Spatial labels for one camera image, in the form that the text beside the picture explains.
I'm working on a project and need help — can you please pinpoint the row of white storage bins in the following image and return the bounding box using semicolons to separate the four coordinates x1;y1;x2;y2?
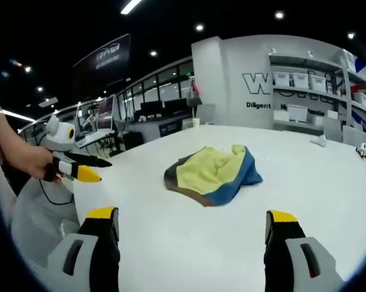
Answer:
272;50;366;128

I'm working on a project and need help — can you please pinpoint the spare gripper device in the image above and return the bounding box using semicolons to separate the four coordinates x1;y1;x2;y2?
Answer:
354;142;366;160

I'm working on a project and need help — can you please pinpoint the yellow and blue garment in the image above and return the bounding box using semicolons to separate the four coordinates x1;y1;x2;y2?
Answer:
163;144;264;208

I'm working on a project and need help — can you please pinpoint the dark hanging banner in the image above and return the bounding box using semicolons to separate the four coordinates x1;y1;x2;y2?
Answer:
72;32;132;94

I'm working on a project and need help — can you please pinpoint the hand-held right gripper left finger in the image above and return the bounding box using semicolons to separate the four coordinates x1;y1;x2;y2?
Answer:
47;206;121;292

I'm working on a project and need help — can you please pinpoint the black computer monitor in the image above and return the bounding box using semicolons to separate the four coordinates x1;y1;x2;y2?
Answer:
139;100;164;116
164;97;189;114

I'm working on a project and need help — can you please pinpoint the black cable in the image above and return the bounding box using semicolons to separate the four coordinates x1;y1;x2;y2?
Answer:
38;178;76;206

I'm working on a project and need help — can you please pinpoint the white office desk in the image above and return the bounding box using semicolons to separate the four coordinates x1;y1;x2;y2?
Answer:
74;130;118;149

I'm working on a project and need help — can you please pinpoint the small white object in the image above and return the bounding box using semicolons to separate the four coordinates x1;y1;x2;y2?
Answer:
309;134;328;148

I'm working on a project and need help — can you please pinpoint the grey chair back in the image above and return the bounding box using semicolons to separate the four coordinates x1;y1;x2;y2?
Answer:
322;116;343;142
195;103;217;125
342;125;366;147

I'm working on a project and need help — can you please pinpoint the grey metal shelf unit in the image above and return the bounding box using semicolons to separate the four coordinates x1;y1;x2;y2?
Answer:
267;48;366;145

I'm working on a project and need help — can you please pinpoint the grey mesh office chair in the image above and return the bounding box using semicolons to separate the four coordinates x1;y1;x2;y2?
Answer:
10;178;81;276

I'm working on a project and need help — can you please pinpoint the silver desktop monitor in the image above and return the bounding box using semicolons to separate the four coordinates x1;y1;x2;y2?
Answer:
96;94;117;132

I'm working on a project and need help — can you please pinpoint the person's left hand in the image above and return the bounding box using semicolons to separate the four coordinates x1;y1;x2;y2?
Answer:
23;142;65;184

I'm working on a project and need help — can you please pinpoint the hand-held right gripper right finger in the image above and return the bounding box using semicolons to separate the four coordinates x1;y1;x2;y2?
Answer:
263;209;347;292

